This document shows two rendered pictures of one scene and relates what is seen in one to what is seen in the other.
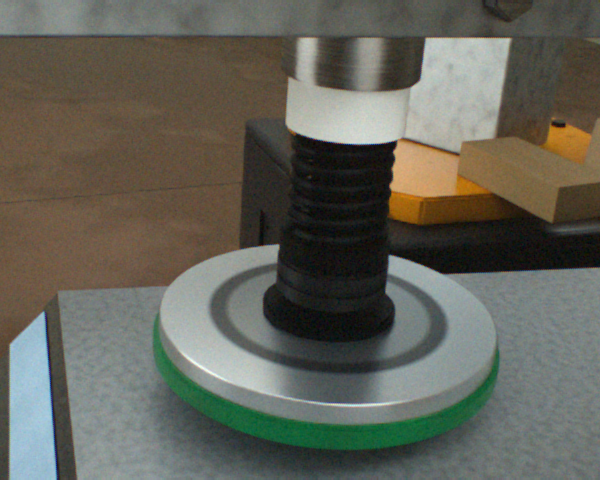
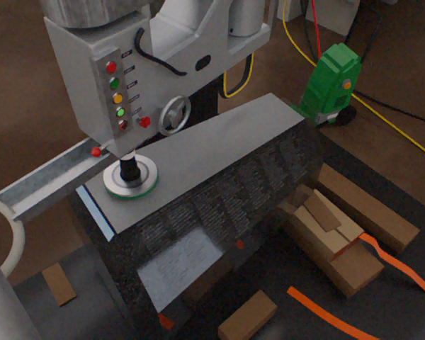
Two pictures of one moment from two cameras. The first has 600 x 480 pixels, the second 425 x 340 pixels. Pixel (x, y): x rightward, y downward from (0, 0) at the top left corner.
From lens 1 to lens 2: 1.09 m
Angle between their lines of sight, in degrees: 29
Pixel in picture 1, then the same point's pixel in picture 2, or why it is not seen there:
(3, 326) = (11, 129)
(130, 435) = (107, 202)
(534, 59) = not seen: hidden behind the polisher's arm
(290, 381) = (129, 191)
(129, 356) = (99, 186)
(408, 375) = (145, 184)
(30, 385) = (84, 195)
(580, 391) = (173, 169)
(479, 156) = not seen: hidden behind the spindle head
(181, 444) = (115, 201)
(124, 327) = (95, 180)
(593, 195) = not seen: hidden behind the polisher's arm
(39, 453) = (93, 208)
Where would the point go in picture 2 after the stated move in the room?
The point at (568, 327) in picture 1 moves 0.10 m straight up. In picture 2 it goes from (171, 154) to (169, 137)
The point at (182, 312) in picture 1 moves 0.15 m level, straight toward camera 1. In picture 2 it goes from (108, 182) to (120, 210)
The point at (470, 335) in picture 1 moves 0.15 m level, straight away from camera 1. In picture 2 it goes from (153, 172) to (153, 145)
